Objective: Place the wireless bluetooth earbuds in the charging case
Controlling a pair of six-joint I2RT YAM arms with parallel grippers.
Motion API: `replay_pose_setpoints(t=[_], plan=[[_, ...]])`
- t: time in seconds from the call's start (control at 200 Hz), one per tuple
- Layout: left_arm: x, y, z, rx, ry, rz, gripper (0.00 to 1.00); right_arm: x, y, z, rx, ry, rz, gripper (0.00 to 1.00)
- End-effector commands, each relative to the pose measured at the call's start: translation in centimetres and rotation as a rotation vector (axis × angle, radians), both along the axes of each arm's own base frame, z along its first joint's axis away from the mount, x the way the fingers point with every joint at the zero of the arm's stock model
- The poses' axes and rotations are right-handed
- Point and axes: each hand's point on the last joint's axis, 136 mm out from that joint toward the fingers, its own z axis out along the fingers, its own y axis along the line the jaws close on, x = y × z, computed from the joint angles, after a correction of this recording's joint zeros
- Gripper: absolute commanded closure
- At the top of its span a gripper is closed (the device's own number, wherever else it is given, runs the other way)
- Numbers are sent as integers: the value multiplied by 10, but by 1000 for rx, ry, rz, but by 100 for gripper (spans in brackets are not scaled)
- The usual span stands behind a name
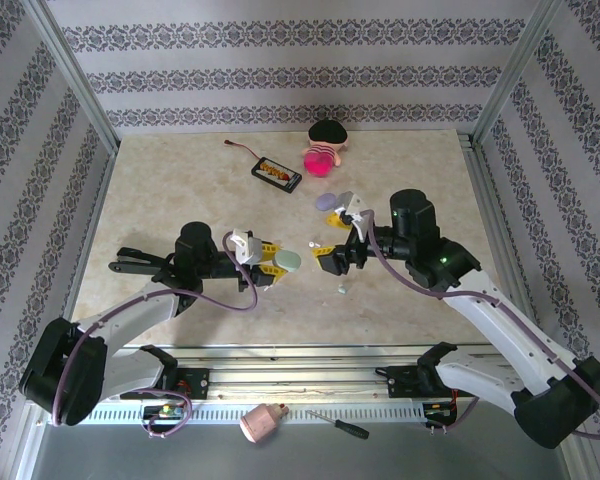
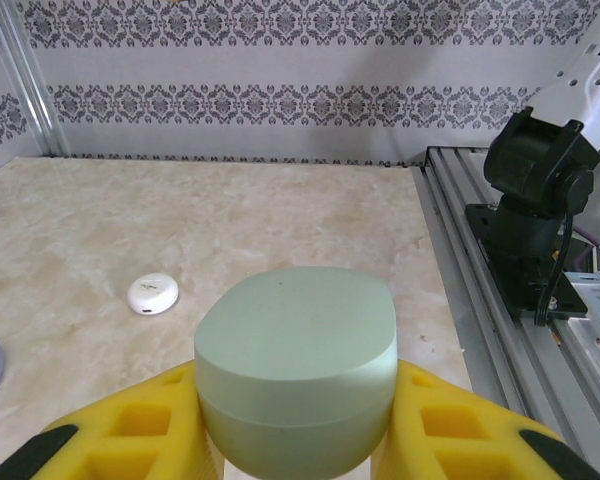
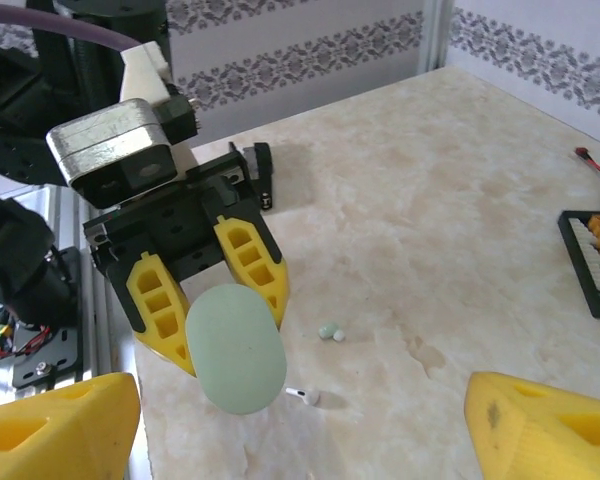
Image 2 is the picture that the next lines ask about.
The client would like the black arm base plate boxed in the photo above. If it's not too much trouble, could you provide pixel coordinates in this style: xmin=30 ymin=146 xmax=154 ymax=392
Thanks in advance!
xmin=463 ymin=202 xmax=595 ymax=326

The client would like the white earbud charging case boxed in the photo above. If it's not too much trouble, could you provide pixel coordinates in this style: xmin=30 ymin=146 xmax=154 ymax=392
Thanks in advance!
xmin=126 ymin=272 xmax=180 ymax=317

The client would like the green earbud charging case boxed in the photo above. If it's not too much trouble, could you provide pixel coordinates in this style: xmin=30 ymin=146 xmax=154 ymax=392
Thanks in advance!
xmin=194 ymin=266 xmax=400 ymax=479

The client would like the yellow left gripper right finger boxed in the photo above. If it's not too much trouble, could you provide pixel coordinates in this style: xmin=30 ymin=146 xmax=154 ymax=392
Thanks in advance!
xmin=372 ymin=359 xmax=600 ymax=480

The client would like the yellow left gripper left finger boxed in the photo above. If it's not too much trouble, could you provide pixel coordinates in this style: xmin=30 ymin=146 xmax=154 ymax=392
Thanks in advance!
xmin=0 ymin=360 xmax=216 ymax=480

